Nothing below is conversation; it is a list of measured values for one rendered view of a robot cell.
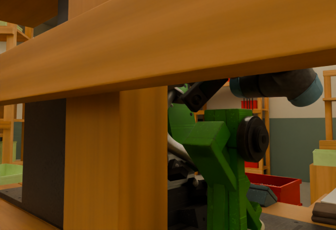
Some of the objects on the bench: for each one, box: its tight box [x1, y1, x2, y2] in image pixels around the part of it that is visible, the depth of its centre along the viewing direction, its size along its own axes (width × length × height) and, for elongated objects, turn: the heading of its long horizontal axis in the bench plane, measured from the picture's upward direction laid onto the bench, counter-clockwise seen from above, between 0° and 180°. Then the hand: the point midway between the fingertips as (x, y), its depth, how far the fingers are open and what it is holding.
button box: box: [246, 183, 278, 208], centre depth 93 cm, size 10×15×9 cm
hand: (168, 96), depth 77 cm, fingers closed on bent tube, 3 cm apart
